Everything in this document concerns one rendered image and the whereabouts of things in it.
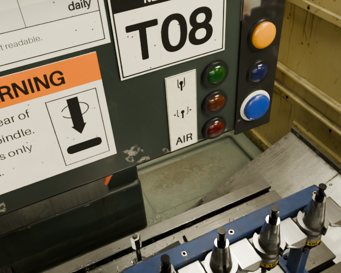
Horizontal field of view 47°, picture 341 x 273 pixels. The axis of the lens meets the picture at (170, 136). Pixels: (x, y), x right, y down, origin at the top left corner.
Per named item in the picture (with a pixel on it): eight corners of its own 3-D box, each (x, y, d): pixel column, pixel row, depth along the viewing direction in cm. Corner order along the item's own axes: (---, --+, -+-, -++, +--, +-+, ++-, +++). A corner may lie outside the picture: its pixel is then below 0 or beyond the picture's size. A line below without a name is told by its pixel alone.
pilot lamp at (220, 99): (226, 110, 39) (227, 91, 37) (207, 117, 38) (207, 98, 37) (223, 107, 39) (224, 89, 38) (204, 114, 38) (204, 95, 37)
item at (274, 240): (269, 227, 80) (273, 206, 75) (285, 242, 77) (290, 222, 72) (253, 238, 78) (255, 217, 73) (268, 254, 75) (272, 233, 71)
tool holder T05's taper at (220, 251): (228, 251, 76) (229, 229, 72) (236, 271, 73) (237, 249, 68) (206, 256, 76) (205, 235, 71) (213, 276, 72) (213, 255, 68)
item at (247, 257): (267, 265, 75) (267, 263, 75) (243, 277, 74) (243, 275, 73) (246, 238, 80) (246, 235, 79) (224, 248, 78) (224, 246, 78)
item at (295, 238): (312, 242, 78) (313, 240, 78) (290, 253, 77) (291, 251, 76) (289, 218, 83) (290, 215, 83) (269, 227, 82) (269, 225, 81)
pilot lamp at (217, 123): (225, 135, 41) (226, 118, 39) (207, 141, 40) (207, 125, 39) (222, 131, 41) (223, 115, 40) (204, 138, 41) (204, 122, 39)
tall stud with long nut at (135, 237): (146, 263, 111) (141, 236, 103) (137, 267, 111) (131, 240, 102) (142, 255, 113) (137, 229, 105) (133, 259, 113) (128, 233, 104)
